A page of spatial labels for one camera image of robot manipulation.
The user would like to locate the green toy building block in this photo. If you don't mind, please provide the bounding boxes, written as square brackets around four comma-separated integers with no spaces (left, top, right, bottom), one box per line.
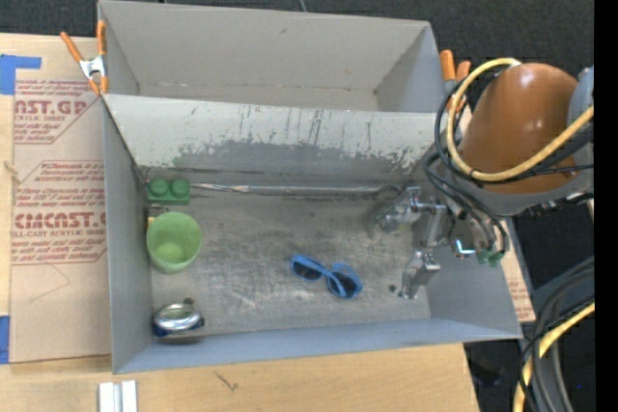
[146,178,191,206]

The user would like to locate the brown cardboard board, red print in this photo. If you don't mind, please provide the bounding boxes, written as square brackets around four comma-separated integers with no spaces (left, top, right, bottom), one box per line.
[0,32,115,366]

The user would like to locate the blue and silver can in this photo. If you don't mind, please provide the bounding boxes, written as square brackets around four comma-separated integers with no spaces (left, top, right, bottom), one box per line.
[152,301,206,344]

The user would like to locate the blue sunglasses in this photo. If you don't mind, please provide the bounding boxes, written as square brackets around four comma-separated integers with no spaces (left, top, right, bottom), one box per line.
[289,253,364,300]

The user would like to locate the green plastic cup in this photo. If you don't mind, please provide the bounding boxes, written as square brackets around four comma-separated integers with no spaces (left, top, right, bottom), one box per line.
[145,211,204,275]

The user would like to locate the grey metal bin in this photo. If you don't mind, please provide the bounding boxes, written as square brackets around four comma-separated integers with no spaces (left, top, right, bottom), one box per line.
[96,0,525,375]

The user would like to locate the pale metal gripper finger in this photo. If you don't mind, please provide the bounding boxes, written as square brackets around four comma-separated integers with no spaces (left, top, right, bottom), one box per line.
[379,185,448,233]
[399,249,442,301]

